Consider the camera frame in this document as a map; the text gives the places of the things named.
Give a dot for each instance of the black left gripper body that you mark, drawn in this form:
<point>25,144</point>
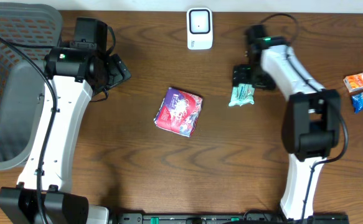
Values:
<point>119,72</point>

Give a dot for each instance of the red purple pad package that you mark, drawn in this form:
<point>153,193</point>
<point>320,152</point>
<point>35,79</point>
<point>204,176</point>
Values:
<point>179,112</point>

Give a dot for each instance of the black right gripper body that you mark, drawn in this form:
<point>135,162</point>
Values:
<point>255,75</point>

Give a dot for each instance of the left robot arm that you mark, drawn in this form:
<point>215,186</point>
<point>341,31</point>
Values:
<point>43,190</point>

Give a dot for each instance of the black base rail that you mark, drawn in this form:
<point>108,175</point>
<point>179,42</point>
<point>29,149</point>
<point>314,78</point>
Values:
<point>250,217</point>

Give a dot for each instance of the orange tissue packet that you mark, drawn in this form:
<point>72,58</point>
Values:
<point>354,82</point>

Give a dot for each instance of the green wipes packet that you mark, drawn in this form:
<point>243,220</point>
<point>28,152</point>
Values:
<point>242,95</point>

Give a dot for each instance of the grey plastic mesh basket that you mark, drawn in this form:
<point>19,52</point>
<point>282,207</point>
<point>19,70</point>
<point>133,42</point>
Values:
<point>34,28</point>

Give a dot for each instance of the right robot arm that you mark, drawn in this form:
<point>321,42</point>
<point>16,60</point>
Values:
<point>311,121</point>

